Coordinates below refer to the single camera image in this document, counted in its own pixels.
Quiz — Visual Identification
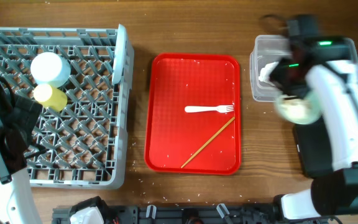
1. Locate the wooden chopstick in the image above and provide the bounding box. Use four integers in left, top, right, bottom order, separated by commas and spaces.
180, 117, 235, 168

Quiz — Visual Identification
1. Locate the grey dishwasher rack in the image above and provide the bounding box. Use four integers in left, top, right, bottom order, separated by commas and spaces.
0, 27, 134, 189

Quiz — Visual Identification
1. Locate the white napkin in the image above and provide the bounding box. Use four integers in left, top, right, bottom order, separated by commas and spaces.
259, 62, 279, 85

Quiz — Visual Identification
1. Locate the large light blue plate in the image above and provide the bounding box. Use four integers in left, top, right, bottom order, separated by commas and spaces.
112, 24, 127, 85

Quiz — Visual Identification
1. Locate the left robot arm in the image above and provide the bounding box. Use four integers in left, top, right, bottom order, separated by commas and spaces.
0, 77, 42, 223

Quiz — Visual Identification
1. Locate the green bowl with rice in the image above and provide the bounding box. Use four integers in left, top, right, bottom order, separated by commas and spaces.
274, 91, 322, 124

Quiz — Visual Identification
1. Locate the yellow plastic cup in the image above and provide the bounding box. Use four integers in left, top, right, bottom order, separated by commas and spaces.
34, 84, 68, 112

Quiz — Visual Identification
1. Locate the black waste tray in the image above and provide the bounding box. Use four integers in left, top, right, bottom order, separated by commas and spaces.
293, 118, 334, 179

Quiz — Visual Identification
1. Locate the red plastic tray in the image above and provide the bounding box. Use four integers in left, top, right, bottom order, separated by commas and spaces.
144, 53, 241, 175

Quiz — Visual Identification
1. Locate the white plastic fork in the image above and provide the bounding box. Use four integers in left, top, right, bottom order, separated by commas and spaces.
185, 105, 234, 113

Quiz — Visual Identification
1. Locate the clear plastic bin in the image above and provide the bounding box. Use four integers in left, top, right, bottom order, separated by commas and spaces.
250, 35, 358, 102

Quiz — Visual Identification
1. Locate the small light blue bowl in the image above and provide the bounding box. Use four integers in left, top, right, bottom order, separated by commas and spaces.
30, 52, 71, 88

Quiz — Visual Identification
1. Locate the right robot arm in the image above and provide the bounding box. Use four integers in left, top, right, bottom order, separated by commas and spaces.
269, 14, 358, 222

